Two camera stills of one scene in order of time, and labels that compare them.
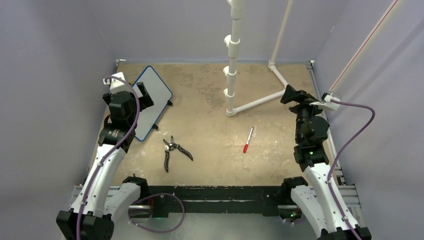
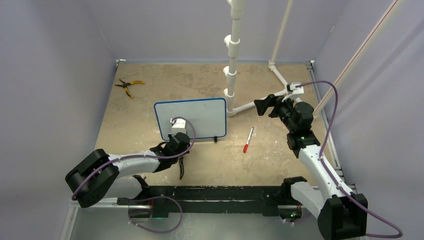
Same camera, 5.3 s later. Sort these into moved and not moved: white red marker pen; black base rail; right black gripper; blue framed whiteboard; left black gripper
Moved: left black gripper; right black gripper; blue framed whiteboard
Not moved: black base rail; white red marker pen
